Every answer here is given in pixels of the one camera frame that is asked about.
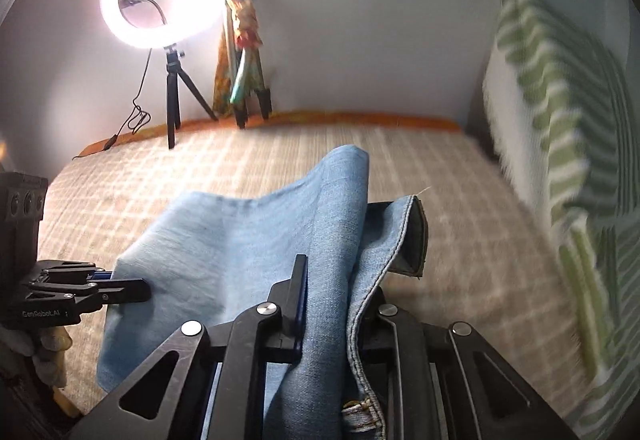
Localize colourful cloth on stand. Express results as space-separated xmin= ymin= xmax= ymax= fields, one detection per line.
xmin=213 ymin=0 xmax=272 ymax=129

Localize light blue denim pants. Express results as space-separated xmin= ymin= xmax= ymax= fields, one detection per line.
xmin=96 ymin=145 xmax=425 ymax=439

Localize green white striped pillow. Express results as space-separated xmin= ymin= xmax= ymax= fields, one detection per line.
xmin=483 ymin=0 xmax=639 ymax=439

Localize left hand grey glove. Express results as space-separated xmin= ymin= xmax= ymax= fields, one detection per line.
xmin=1 ymin=326 xmax=73 ymax=388

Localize orange bed sheet edge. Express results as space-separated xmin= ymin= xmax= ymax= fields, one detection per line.
xmin=76 ymin=111 xmax=462 ymax=158

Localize beige plaid bed cover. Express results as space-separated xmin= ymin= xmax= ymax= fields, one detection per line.
xmin=37 ymin=121 xmax=597 ymax=416

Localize black tripod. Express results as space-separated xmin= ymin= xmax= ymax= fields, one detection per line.
xmin=162 ymin=43 xmax=219 ymax=151

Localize black power cable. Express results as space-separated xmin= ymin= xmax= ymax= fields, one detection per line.
xmin=71 ymin=48 xmax=154 ymax=161

